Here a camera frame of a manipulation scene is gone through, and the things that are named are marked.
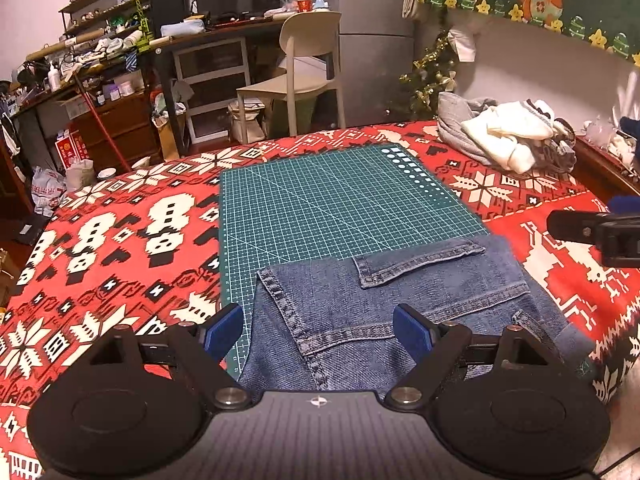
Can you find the small Christmas tree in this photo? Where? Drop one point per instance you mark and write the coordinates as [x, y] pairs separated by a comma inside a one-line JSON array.
[[430, 85]]

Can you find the black computer tower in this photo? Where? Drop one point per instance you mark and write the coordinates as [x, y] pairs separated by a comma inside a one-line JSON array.
[[167, 5]]

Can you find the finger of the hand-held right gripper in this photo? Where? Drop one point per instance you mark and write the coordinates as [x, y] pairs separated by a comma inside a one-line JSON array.
[[625, 204], [590, 230]]

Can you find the white drawer unit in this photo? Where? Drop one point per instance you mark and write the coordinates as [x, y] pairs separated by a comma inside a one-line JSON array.
[[215, 78]]

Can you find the beige plastic chair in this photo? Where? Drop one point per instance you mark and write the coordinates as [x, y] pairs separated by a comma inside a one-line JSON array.
[[310, 35]]

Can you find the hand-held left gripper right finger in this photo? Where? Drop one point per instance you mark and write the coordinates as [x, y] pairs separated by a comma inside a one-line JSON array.
[[412, 327]]

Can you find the blue and white pot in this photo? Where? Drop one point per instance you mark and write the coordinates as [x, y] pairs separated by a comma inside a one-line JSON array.
[[106, 174]]

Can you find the brown paper bag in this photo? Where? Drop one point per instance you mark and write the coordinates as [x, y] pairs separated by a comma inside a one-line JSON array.
[[167, 137]]

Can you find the red patterned blanket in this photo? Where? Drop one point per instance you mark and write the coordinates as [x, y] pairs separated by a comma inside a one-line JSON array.
[[125, 270]]

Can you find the blue denim jeans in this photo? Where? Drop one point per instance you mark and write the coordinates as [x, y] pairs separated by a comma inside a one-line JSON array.
[[450, 280]]

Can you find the grey refrigerator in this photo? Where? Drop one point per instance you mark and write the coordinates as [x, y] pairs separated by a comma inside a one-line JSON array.
[[375, 75]]

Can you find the black desk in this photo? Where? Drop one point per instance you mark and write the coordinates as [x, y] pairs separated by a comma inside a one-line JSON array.
[[165, 100]]

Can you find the plain white plastic bag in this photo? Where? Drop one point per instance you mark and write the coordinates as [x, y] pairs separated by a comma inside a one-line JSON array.
[[80, 175]]

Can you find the white ceramic pot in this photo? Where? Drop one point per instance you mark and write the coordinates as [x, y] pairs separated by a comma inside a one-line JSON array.
[[141, 162]]

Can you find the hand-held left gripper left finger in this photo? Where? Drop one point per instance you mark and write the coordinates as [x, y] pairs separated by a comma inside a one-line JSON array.
[[225, 330]]

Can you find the red cardboard box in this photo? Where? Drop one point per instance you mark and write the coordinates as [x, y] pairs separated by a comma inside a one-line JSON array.
[[70, 152]]

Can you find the wooden drawer cabinet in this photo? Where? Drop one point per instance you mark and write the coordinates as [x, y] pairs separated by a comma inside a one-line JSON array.
[[125, 120]]

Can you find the white tote bag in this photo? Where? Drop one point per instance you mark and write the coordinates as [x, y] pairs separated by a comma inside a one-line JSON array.
[[247, 127]]

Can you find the cream white garment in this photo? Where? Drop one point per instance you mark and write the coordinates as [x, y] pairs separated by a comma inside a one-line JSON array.
[[505, 130]]

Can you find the white printed plastic bag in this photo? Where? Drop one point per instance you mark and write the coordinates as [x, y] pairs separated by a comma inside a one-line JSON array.
[[47, 190]]

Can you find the red cup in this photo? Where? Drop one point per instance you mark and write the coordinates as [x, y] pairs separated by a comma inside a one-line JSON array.
[[304, 6]]

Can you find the green cutting mat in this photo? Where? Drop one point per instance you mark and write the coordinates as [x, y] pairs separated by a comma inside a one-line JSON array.
[[325, 195]]

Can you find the white pump bottle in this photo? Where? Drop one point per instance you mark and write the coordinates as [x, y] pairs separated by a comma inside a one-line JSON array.
[[54, 77]]

